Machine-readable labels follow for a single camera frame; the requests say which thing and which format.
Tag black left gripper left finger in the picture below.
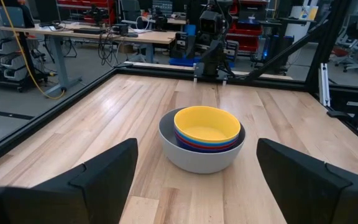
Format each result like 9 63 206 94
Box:
0 138 139 224

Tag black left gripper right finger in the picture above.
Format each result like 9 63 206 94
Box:
255 138 358 224

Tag yellow bowl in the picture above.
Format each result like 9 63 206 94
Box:
173 105 242 146

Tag light blue bowl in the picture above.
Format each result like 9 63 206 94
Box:
174 128 241 148

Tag red bowl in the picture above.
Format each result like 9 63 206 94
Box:
174 132 240 151

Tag dark blue bowl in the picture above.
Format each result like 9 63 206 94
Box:
175 134 239 154

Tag white bowl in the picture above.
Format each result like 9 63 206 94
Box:
158 107 247 175

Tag blue plastic crate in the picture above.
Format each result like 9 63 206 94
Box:
168 55 236 68

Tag wooden workbench with grey legs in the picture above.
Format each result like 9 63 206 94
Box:
0 22 178 96

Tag grey office chair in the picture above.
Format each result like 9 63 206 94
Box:
120 0 155 29

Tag silver aluminium extrusion bar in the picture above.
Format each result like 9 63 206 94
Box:
319 63 331 108

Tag cart with grey storage bins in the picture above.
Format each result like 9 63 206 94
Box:
0 0 49 93

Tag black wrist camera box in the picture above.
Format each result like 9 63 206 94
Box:
198 10 224 35

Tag black metal table frame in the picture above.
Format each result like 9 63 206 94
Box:
0 0 358 171

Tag small wire rack red bins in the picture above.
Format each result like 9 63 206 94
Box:
56 0 117 26

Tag yellow hanging cable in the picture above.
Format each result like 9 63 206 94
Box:
0 0 67 101

